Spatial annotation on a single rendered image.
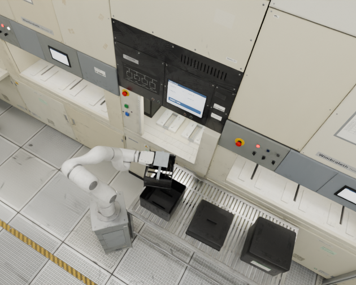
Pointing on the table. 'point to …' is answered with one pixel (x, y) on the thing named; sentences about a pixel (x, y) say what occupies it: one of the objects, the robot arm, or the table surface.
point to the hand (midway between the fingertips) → (160, 160)
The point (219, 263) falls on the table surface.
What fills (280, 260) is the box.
